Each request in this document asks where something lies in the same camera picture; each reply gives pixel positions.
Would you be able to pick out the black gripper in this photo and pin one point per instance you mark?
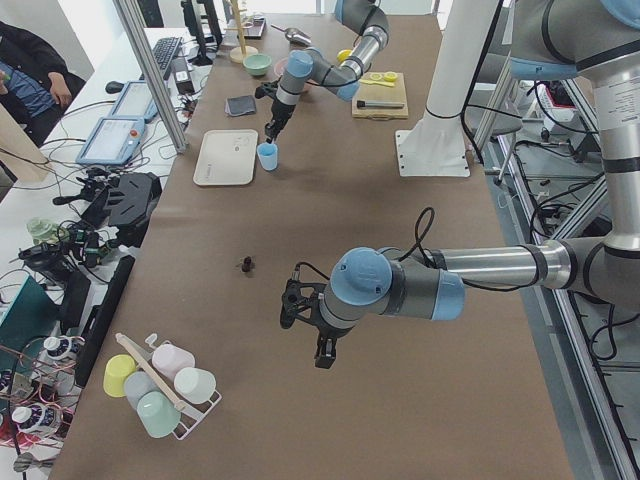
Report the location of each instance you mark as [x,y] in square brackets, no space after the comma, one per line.
[327,332]
[280,110]

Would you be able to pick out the blue plastic cup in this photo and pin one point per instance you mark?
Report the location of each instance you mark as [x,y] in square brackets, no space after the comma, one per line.
[268,155]

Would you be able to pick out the pink bowl of ice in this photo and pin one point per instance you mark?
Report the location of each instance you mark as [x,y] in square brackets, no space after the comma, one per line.
[279,67]

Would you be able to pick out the wooden cup stand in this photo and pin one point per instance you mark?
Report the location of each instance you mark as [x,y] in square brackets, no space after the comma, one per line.
[243,50]

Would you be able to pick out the metal ice scoop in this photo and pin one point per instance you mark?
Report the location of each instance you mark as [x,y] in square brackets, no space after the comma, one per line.
[294,35]

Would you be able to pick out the dark cherries pair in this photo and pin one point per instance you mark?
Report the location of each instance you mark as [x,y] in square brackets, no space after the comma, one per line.
[246,264]

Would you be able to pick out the white cup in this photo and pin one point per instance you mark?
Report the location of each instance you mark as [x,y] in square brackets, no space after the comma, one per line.
[195,385]

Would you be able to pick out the white cup rack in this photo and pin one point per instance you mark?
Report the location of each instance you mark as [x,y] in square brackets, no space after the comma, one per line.
[192,415]

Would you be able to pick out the pink cup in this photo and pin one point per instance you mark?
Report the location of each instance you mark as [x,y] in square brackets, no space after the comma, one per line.
[169,359]

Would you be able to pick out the mint green cup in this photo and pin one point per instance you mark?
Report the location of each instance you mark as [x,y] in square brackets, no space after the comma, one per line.
[157,414]

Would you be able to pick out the grey cup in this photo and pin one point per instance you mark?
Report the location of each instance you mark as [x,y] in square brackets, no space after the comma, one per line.
[136,386]

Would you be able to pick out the yellow cup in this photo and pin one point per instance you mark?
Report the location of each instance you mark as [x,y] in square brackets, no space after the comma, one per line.
[117,370]

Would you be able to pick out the grey folded cloth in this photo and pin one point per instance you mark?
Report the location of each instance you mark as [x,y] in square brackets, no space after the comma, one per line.
[240,106]

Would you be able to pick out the cream rabbit tray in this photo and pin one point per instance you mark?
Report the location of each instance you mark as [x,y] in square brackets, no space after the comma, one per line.
[226,158]

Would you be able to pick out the green ceramic bowl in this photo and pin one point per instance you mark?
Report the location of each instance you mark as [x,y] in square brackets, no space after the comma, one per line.
[257,65]

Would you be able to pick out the metal rod black cap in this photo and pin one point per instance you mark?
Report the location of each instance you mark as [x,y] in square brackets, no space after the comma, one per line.
[364,104]

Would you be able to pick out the wooden cutting board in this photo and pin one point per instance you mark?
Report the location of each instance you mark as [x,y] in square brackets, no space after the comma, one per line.
[380,93]

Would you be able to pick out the yellow plastic knife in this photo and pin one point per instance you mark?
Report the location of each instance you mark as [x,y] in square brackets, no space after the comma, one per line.
[383,83]

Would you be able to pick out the black keyboard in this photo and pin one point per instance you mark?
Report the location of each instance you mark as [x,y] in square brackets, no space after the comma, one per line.
[165,51]

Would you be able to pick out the teach pendant tablet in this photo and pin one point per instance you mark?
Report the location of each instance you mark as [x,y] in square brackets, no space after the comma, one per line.
[135,99]
[112,141]

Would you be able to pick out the seated person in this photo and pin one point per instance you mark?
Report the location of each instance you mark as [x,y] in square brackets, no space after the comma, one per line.
[36,85]

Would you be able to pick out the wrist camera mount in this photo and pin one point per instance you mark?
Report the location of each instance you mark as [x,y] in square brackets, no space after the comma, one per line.
[266,89]
[300,301]

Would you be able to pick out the aluminium frame post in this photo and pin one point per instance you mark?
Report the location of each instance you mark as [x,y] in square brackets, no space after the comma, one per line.
[133,24]

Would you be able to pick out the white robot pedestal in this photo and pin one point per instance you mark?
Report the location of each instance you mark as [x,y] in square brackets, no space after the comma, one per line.
[435,147]

